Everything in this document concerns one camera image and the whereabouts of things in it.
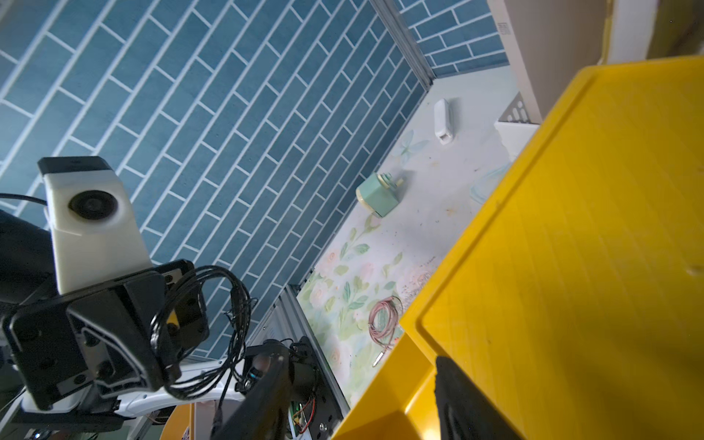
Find white rectangular small device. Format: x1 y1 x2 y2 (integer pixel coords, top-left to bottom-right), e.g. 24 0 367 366
434 99 454 145

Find yellow drawer cabinet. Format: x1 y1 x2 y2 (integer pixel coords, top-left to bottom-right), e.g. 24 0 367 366
335 56 703 439

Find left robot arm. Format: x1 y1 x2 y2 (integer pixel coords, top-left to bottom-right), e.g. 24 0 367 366
1 214 251 427

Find mint green small box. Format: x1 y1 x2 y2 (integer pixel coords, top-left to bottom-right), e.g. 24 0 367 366
356 173 403 218

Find white file organizer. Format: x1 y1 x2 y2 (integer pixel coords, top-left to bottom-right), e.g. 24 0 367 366
489 0 703 161

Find pink earphones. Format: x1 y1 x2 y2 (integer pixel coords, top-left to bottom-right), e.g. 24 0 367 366
368 295 403 368

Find aluminium rail frame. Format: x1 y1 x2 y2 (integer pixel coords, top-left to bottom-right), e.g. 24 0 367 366
247 284 350 439

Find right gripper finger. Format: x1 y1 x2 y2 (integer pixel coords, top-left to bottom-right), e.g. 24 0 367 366
434 357 521 440

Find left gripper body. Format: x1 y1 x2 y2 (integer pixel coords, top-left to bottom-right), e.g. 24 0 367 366
2 260 194 412

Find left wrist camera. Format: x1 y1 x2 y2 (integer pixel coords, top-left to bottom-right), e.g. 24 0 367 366
38 156 152 295

